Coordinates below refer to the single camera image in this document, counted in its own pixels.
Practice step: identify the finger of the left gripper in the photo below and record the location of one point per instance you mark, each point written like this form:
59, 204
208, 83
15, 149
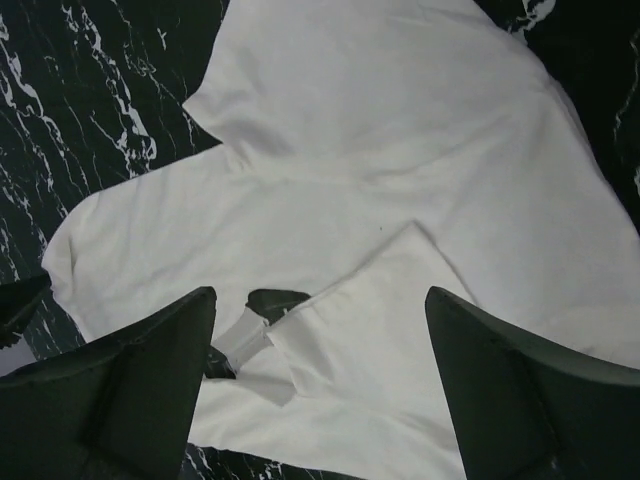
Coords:
19, 302

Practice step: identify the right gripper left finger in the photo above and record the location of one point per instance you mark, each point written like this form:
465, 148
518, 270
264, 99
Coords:
119, 407

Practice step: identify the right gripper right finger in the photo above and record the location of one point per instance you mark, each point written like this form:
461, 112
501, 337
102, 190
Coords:
524, 407

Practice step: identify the white t-shirt robot print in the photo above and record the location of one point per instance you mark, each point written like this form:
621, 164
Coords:
367, 151

